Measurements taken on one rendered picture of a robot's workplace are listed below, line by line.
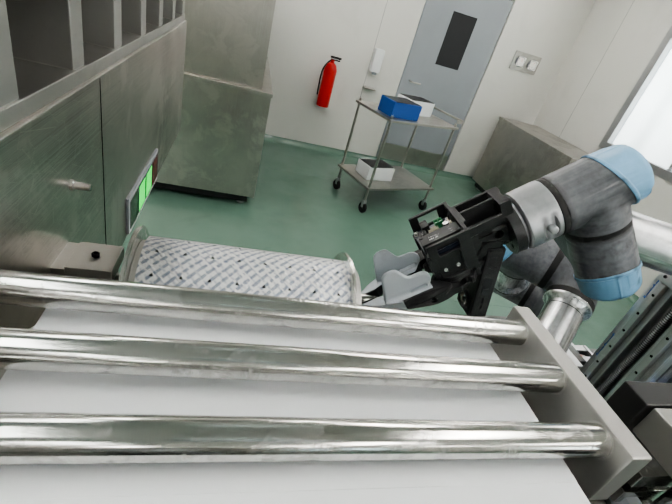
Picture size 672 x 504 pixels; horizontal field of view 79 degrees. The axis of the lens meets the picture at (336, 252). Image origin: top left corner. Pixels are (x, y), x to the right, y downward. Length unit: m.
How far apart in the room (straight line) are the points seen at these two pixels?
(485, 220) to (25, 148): 0.46
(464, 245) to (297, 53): 4.56
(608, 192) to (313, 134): 4.75
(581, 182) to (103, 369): 0.50
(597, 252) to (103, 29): 0.69
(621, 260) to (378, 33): 4.64
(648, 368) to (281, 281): 1.05
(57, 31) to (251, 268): 0.30
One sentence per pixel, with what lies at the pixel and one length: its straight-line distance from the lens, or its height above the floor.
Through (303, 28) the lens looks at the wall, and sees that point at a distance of 4.94.
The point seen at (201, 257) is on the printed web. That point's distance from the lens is 0.48.
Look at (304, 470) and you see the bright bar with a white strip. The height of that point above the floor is 1.44.
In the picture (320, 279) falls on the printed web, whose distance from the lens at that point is 0.49.
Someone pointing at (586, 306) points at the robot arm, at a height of 1.21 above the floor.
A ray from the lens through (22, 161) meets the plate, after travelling 0.43.
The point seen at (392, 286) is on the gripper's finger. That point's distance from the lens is 0.51.
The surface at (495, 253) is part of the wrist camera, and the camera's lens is 0.54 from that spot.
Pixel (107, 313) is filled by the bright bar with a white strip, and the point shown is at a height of 1.44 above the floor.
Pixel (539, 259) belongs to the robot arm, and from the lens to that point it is 0.97.
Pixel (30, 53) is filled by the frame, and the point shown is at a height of 1.46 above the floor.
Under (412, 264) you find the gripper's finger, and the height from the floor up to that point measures 1.32.
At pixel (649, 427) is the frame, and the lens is 0.32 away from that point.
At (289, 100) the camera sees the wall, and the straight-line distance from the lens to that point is 5.05.
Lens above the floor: 1.59
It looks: 30 degrees down
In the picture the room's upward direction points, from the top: 17 degrees clockwise
